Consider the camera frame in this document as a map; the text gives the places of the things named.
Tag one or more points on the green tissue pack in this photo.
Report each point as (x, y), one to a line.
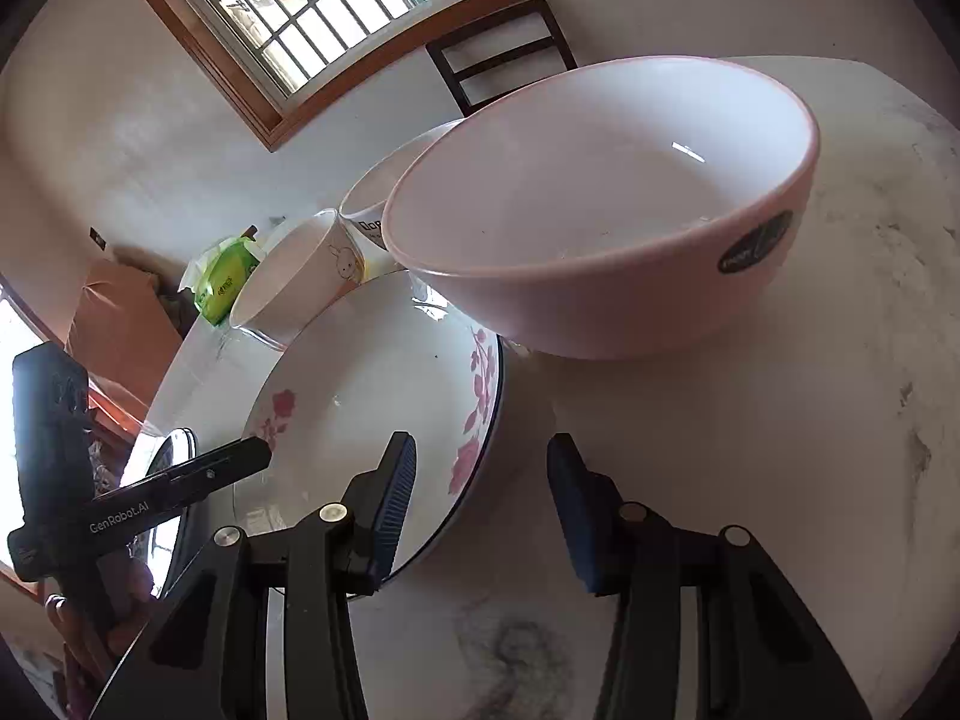
(221, 281)

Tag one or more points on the large pink bowl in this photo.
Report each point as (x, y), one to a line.
(570, 195)

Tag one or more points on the medium white bowl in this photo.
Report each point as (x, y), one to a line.
(371, 199)

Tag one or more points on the small white bunny-print bowl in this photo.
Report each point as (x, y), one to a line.
(300, 270)

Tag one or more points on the white pink-flower plate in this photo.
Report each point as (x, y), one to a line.
(360, 405)

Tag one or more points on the orange cloth cover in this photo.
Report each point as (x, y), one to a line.
(120, 322)

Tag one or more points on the dark wooden chair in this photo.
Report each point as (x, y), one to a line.
(442, 60)

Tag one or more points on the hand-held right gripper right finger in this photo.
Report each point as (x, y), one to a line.
(576, 514)

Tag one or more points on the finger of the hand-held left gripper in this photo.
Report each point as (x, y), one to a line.
(217, 465)

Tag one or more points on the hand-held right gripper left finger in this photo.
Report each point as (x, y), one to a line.
(394, 499)

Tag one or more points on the black wall switch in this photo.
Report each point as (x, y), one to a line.
(98, 238)

